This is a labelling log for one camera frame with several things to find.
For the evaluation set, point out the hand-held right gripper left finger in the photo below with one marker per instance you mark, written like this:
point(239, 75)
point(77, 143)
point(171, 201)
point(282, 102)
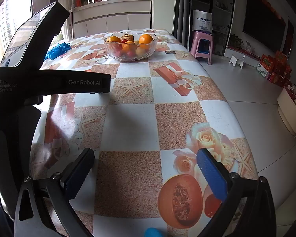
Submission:
point(79, 174)

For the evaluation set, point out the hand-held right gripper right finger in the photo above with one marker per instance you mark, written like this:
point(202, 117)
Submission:
point(211, 175)

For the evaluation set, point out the clear glass bowl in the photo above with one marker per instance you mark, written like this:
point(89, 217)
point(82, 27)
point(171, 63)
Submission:
point(118, 55)

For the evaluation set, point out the yellow round fruit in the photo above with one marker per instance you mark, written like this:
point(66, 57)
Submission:
point(141, 51)

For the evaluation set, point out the brown round fruit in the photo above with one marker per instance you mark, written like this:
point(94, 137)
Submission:
point(127, 37)

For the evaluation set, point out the crumpled blue glove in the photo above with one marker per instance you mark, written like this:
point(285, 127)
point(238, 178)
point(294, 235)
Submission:
point(58, 50)

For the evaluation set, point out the blue rounded object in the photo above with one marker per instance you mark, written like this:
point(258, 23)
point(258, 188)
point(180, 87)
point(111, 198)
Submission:
point(153, 232)

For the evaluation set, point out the small white step stool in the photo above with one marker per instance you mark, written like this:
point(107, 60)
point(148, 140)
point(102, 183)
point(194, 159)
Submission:
point(238, 60)

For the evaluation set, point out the red bottle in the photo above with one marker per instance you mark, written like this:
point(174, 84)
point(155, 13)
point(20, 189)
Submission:
point(78, 1)

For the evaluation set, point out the stack of red gift boxes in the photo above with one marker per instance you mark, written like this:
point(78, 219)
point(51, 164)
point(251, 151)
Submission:
point(276, 66)

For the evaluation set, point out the orange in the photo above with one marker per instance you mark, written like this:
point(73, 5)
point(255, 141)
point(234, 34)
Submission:
point(129, 45)
point(114, 39)
point(146, 40)

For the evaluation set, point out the pink plastic stool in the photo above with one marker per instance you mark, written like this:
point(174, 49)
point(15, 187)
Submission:
point(199, 39)

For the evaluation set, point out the white cabinet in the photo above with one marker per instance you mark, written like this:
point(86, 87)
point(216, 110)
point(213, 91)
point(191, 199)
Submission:
point(113, 19)

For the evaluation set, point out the white printed bag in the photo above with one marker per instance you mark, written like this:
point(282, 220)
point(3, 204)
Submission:
point(202, 21)

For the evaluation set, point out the black television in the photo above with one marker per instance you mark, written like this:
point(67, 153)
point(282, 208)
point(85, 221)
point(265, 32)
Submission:
point(264, 22)

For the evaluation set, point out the grey curtain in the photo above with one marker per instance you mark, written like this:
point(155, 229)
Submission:
point(183, 12)

